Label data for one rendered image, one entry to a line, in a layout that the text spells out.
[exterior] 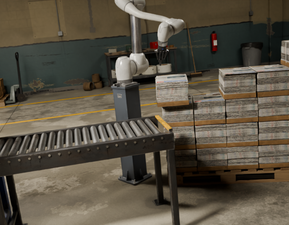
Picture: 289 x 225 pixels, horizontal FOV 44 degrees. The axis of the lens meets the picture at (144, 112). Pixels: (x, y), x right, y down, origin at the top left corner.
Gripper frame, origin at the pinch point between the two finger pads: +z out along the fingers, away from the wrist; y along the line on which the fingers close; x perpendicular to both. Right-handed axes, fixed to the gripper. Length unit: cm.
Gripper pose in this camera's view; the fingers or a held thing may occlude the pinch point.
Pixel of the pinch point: (160, 61)
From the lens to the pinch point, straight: 338.2
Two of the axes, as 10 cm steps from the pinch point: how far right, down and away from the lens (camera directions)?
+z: -0.5, 6.7, 7.4
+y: -10.0, 0.2, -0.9
